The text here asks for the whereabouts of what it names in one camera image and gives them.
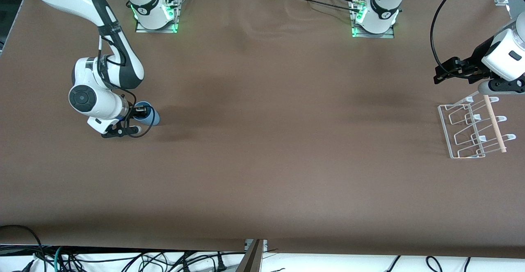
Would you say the blue cup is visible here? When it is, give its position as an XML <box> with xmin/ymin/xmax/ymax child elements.
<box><xmin>134</xmin><ymin>101</ymin><xmax>161</xmax><ymax>126</ymax></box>

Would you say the brown table cover sheet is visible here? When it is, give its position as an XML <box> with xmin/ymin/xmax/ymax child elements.
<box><xmin>0</xmin><ymin>0</ymin><xmax>525</xmax><ymax>259</ymax></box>

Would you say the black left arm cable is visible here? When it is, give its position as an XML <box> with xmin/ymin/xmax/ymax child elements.
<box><xmin>429</xmin><ymin>0</ymin><xmax>472</xmax><ymax>74</ymax></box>

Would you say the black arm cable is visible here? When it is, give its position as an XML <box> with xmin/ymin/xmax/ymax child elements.
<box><xmin>97</xmin><ymin>26</ymin><xmax>154</xmax><ymax>138</ymax></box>
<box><xmin>429</xmin><ymin>0</ymin><xmax>472</xmax><ymax>74</ymax></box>

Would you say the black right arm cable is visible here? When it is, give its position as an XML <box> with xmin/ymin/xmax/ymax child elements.
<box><xmin>97</xmin><ymin>26</ymin><xmax>154</xmax><ymax>138</ymax></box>

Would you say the white wire cup rack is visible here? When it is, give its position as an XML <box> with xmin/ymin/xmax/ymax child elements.
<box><xmin>438</xmin><ymin>91</ymin><xmax>516</xmax><ymax>159</ymax></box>

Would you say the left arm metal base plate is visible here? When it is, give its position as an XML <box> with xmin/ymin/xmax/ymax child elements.
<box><xmin>351</xmin><ymin>0</ymin><xmax>395</xmax><ymax>39</ymax></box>

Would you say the long black base cable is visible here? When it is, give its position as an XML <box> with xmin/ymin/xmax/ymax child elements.
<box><xmin>287</xmin><ymin>0</ymin><xmax>361</xmax><ymax>12</ymax></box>

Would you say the thick black floor cable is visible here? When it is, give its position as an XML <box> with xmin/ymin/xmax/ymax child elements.
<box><xmin>0</xmin><ymin>224</ymin><xmax>43</xmax><ymax>264</ymax></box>

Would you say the teal floor cable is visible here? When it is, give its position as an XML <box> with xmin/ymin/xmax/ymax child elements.
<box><xmin>53</xmin><ymin>246</ymin><xmax>68</xmax><ymax>272</ymax></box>

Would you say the metal frame post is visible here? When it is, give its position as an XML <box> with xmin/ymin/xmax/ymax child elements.
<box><xmin>236</xmin><ymin>239</ymin><xmax>268</xmax><ymax>272</ymax></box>

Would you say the looped black floor cable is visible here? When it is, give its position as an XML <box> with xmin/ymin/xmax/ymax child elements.
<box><xmin>425</xmin><ymin>256</ymin><xmax>444</xmax><ymax>272</ymax></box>

